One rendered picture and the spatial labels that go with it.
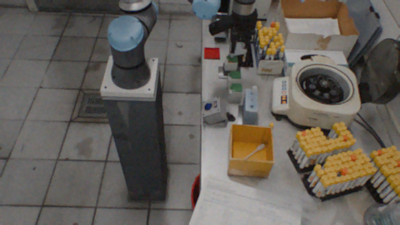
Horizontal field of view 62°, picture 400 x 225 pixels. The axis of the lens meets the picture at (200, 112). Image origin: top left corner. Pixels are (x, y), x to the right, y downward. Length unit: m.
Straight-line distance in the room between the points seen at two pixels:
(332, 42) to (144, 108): 0.79
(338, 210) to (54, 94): 2.07
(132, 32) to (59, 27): 2.11
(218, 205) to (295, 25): 0.90
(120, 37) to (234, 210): 0.65
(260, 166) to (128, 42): 0.58
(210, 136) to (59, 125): 1.45
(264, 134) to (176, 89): 1.47
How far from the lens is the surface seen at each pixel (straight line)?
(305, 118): 1.20
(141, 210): 1.99
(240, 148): 1.13
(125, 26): 1.17
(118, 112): 1.34
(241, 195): 1.04
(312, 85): 1.24
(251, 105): 1.13
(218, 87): 1.31
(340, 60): 1.45
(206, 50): 1.46
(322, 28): 1.61
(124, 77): 1.24
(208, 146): 1.13
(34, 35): 3.20
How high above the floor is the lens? 1.82
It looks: 51 degrees down
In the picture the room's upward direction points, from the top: 4 degrees clockwise
